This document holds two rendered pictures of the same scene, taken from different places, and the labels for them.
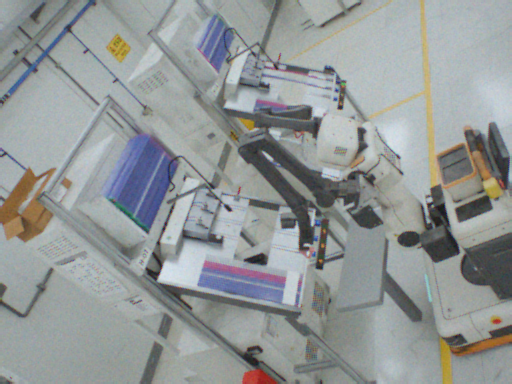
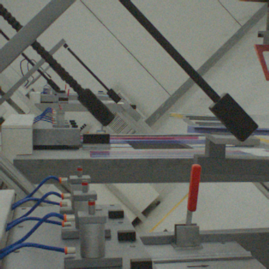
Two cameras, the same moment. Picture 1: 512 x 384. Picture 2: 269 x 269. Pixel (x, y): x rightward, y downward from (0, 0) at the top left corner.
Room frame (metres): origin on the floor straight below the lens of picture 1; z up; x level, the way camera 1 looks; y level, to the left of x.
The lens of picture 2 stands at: (2.05, 0.62, 1.31)
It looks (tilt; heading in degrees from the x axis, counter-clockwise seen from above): 9 degrees down; 321
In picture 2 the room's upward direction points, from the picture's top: 44 degrees counter-clockwise
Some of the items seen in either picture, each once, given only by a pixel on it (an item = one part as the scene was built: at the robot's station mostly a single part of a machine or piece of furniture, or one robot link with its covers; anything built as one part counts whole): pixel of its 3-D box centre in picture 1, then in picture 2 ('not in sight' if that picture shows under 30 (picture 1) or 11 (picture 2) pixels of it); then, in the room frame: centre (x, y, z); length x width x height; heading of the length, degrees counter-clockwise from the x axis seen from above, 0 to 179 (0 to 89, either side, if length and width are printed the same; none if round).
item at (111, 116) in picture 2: not in sight; (96, 107); (2.65, 0.15, 1.24); 0.02 x 0.02 x 0.05; 53
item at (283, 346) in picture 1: (260, 323); not in sight; (2.70, 0.54, 0.31); 0.70 x 0.65 x 0.62; 143
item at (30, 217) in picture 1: (51, 180); not in sight; (2.77, 0.71, 1.82); 0.68 x 0.30 x 0.20; 143
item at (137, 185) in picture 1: (138, 182); not in sight; (2.68, 0.41, 1.52); 0.51 x 0.13 x 0.27; 143
